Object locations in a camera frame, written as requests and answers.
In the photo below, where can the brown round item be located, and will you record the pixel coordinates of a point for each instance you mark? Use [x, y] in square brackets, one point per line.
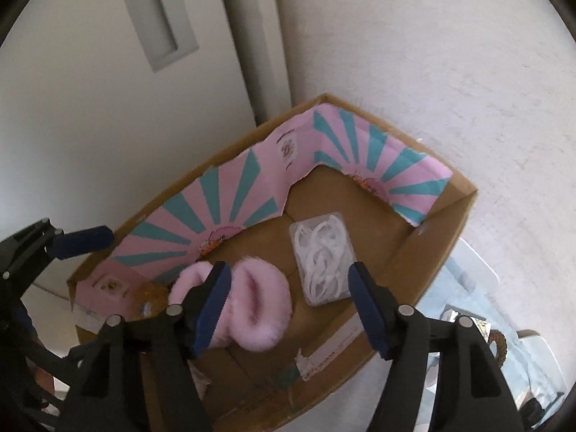
[150, 301]

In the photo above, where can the cardboard box with pink lining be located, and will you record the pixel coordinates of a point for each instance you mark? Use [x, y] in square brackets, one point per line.
[265, 229]

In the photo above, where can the clear pack of white ties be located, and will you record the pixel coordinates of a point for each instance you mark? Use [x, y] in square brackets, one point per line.
[321, 256]

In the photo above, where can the light blue floral cloth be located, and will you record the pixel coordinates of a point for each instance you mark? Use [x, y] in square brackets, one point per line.
[526, 360]

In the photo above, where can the pink fluffy earmuffs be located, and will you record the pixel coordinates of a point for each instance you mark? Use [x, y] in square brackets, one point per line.
[258, 306]

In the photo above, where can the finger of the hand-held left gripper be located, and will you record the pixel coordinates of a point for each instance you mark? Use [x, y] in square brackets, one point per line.
[83, 240]

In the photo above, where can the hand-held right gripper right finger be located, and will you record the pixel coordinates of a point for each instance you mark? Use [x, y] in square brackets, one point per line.
[366, 306]

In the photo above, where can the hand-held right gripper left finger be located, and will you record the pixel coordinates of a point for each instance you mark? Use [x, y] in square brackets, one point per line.
[212, 303]

